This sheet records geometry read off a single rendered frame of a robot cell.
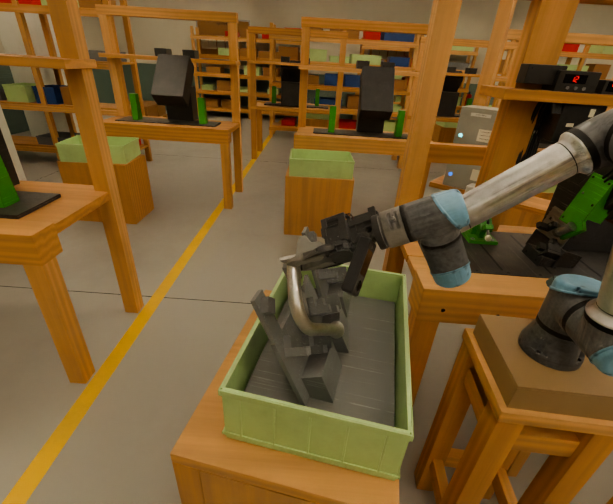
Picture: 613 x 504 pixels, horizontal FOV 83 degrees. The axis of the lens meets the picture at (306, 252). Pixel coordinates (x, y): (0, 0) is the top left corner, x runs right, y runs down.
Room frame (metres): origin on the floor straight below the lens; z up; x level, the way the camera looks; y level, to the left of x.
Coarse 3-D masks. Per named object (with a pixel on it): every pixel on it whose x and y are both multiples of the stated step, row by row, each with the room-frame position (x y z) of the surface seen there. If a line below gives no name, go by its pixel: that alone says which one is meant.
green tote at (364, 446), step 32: (384, 288) 1.03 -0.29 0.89; (256, 320) 0.74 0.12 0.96; (256, 352) 0.71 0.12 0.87; (224, 384) 0.52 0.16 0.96; (224, 416) 0.51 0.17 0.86; (256, 416) 0.49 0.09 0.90; (288, 416) 0.48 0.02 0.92; (320, 416) 0.46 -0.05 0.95; (288, 448) 0.47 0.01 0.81; (320, 448) 0.46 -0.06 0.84; (352, 448) 0.45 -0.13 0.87; (384, 448) 0.43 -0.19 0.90
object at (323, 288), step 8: (304, 232) 0.91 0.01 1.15; (312, 232) 0.93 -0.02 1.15; (312, 240) 0.91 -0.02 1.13; (312, 272) 0.90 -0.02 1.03; (320, 280) 0.92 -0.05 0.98; (320, 288) 0.90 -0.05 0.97; (328, 288) 0.98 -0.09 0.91; (336, 288) 0.97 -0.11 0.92; (320, 296) 0.89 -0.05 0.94; (344, 296) 0.94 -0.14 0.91; (344, 304) 0.92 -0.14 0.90; (344, 312) 0.91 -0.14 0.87
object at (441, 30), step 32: (448, 0) 1.64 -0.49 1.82; (544, 0) 1.63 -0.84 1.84; (576, 0) 1.63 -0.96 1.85; (448, 32) 1.64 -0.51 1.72; (544, 32) 1.63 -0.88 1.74; (512, 64) 1.71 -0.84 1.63; (544, 64) 1.63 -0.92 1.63; (416, 96) 1.70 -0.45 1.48; (416, 128) 1.64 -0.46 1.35; (512, 128) 1.63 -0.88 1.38; (416, 160) 1.64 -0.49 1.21; (512, 160) 1.63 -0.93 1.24; (416, 192) 1.64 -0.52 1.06
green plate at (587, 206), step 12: (588, 180) 1.36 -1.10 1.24; (600, 180) 1.31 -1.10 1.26; (612, 180) 1.26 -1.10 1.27; (588, 192) 1.32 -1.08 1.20; (600, 192) 1.27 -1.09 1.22; (576, 204) 1.33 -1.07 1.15; (588, 204) 1.28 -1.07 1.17; (600, 204) 1.26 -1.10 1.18; (564, 216) 1.35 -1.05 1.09; (576, 216) 1.29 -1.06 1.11; (588, 216) 1.25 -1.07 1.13; (600, 216) 1.26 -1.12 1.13
